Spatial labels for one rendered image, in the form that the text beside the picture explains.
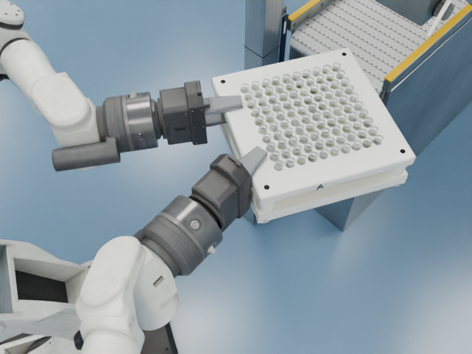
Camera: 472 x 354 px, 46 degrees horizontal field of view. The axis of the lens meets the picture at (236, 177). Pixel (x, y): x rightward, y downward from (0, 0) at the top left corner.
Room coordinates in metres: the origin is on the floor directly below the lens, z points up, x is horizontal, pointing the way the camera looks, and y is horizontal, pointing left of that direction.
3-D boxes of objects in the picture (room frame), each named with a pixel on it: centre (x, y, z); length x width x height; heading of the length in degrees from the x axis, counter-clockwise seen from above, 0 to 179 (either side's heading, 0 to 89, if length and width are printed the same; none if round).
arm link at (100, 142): (0.53, 0.22, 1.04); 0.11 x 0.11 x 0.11; 10
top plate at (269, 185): (0.56, -0.11, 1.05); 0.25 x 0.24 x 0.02; 18
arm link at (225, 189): (0.39, 0.04, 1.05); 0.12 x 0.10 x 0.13; 140
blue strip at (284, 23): (1.00, -0.11, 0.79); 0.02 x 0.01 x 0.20; 136
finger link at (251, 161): (0.46, -0.02, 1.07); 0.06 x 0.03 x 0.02; 140
